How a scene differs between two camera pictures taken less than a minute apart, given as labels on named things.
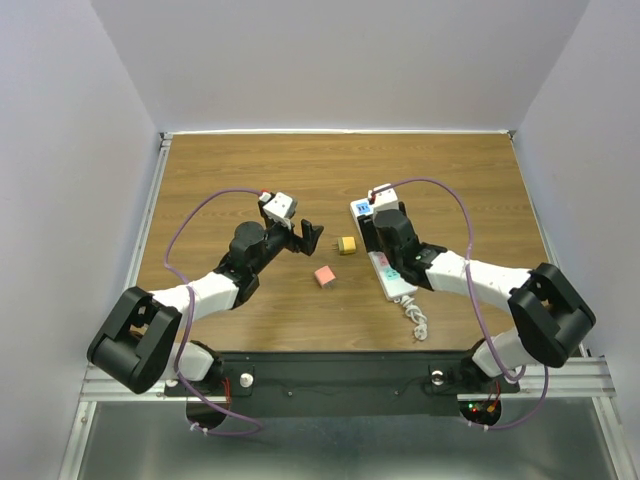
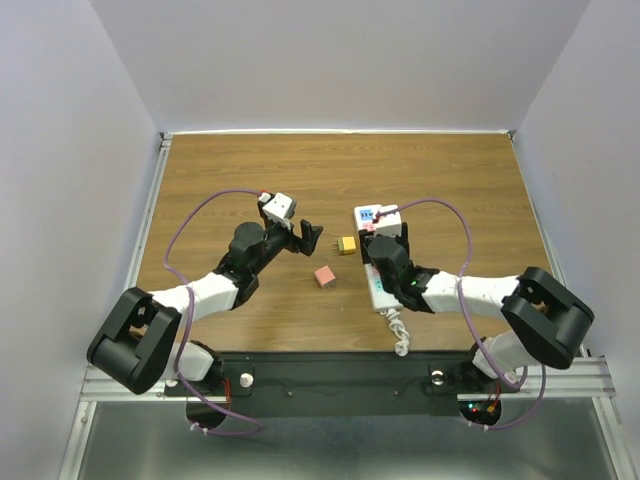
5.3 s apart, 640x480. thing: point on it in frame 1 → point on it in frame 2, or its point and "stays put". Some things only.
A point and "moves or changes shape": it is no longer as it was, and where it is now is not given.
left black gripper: x=304 y=244 stays put
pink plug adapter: x=325 y=277 stays put
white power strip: x=391 y=281 moves or changes shape
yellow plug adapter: x=345 y=245 stays put
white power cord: x=411 y=310 → x=401 y=346
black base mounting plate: x=298 y=385 stays put
